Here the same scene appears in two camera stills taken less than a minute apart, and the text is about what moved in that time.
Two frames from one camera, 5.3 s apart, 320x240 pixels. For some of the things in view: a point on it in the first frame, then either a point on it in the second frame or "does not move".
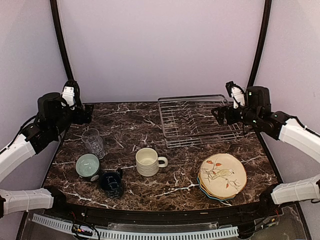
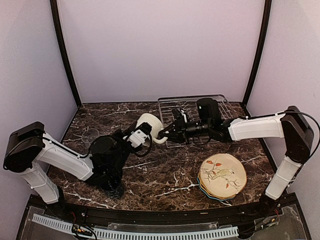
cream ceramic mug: (148, 162) → (157, 125)
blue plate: (197, 178) does not move
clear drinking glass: (92, 139) does not move
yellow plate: (214, 194) does not move
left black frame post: (55, 12) does not move
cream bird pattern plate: (222, 175) does not move
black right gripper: (230, 119) → (179, 132)
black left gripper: (80, 119) → (127, 133)
